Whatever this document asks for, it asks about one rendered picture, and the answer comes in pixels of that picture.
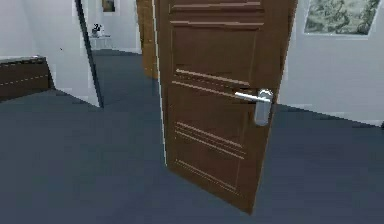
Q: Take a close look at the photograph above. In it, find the brown panelled room door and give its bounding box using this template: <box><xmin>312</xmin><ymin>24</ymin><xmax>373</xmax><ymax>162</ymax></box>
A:
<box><xmin>152</xmin><ymin>0</ymin><xmax>299</xmax><ymax>215</ymax></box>

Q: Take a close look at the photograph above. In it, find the light brown room door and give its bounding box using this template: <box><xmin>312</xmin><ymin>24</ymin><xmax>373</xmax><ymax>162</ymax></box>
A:
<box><xmin>135</xmin><ymin>0</ymin><xmax>159</xmax><ymax>80</ymax></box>

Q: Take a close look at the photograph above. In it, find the small white side table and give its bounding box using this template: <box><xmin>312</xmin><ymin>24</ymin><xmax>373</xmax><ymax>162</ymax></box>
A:
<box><xmin>88</xmin><ymin>34</ymin><xmax>113</xmax><ymax>51</ymax></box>

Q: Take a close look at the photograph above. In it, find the dark plant in white pot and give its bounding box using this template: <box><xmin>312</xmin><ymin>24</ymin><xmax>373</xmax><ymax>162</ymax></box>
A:
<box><xmin>91</xmin><ymin>23</ymin><xmax>104</xmax><ymax>38</ymax></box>

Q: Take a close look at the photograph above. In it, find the dark brown chest of drawers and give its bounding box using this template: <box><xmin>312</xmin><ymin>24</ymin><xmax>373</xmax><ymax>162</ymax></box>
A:
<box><xmin>0</xmin><ymin>55</ymin><xmax>56</xmax><ymax>103</ymax></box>

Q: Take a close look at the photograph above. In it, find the silver door lever handle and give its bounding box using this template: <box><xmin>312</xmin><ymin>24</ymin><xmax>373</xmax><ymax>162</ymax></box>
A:
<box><xmin>234</xmin><ymin>88</ymin><xmax>275</xmax><ymax>127</ymax></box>

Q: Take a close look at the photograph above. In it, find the small dark framed wall picture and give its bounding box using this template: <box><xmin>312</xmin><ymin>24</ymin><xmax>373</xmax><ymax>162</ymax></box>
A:
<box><xmin>101</xmin><ymin>0</ymin><xmax>117</xmax><ymax>14</ymax></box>

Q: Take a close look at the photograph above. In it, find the green framed wall picture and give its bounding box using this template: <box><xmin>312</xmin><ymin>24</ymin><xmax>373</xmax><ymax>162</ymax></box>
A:
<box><xmin>303</xmin><ymin>0</ymin><xmax>382</xmax><ymax>37</ymax></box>

